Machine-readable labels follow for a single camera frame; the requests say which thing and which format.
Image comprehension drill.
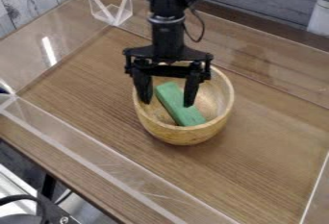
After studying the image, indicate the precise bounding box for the brown wooden bowl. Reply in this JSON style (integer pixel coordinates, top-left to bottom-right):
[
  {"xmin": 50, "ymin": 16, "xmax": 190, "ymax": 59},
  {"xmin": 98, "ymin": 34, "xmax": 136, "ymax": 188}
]
[{"xmin": 132, "ymin": 65, "xmax": 235, "ymax": 145}]

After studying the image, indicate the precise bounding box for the clear acrylic front wall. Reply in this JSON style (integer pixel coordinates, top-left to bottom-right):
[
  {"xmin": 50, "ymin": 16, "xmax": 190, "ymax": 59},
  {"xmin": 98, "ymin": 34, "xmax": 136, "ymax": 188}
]
[{"xmin": 0, "ymin": 82, "xmax": 241, "ymax": 224}]

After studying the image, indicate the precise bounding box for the green rectangular block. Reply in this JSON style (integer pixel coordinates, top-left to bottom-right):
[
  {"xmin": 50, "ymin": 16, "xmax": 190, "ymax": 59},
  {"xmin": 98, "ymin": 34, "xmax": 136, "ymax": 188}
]
[{"xmin": 155, "ymin": 82, "xmax": 206, "ymax": 127}]

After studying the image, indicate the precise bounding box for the black cable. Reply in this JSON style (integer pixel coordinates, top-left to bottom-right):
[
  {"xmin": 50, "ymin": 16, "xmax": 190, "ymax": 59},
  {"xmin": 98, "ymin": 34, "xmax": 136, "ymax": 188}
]
[{"xmin": 0, "ymin": 194, "xmax": 50, "ymax": 224}]

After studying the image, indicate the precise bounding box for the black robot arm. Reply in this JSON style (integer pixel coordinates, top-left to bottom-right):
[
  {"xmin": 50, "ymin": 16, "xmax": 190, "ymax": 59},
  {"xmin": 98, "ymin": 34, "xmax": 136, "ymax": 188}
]
[{"xmin": 123, "ymin": 0, "xmax": 214, "ymax": 107}]

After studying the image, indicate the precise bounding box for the clear acrylic corner bracket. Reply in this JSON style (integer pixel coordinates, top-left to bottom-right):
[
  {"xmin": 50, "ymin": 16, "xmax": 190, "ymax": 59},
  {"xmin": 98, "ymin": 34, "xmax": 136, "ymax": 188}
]
[{"xmin": 88, "ymin": 0, "xmax": 132, "ymax": 27}]

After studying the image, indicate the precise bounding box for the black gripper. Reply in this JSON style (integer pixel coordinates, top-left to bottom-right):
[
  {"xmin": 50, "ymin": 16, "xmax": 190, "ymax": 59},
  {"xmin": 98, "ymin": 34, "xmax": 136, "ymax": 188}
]
[{"xmin": 123, "ymin": 22, "xmax": 214, "ymax": 107}]

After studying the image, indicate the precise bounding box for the black metal bracket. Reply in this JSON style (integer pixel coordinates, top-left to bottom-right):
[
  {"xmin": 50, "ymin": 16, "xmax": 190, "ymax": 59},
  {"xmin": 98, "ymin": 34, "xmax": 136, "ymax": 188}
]
[{"xmin": 36, "ymin": 195, "xmax": 82, "ymax": 224}]

